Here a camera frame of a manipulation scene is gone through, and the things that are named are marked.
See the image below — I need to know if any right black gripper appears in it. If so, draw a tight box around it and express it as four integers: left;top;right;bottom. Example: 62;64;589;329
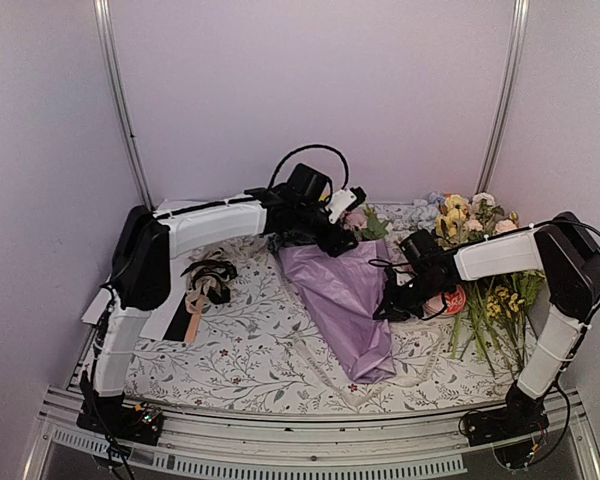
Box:
374;271;445;322

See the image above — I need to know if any pink wrapping paper sheet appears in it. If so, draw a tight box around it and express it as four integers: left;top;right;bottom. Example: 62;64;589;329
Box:
279;240;396;384

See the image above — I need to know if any white printed ribbon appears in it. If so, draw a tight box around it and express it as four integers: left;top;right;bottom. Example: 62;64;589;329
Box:
279;279;454;414

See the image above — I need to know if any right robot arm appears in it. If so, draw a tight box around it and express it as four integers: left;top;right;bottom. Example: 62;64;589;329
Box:
371;211;600;436

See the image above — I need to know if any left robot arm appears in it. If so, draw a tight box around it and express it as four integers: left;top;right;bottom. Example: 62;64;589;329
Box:
80;163;366;434

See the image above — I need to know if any pile of fake flowers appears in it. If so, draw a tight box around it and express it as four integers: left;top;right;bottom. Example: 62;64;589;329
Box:
405;192;546;375

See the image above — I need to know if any red patterned bowl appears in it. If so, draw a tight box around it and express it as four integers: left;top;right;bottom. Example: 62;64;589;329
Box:
424;285;467;317

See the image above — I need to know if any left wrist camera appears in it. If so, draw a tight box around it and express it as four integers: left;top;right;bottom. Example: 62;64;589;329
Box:
325;187;367;224

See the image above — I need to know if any front aluminium rail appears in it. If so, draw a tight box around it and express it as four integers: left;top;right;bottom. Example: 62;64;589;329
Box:
22;388;600;479

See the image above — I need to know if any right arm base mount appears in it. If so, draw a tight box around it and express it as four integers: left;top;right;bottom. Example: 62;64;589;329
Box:
458;400;549;446

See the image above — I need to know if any right aluminium frame post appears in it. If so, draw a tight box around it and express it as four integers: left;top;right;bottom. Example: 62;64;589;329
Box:
475;0;530;193

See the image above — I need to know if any aluminium frame post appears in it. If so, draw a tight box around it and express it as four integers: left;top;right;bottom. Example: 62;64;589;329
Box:
93;0;154;210
475;0;530;193

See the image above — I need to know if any left aluminium frame post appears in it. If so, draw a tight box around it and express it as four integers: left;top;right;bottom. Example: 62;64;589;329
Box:
93;0;154;210

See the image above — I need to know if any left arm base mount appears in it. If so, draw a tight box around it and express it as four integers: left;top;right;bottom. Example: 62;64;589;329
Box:
76;397;164;446

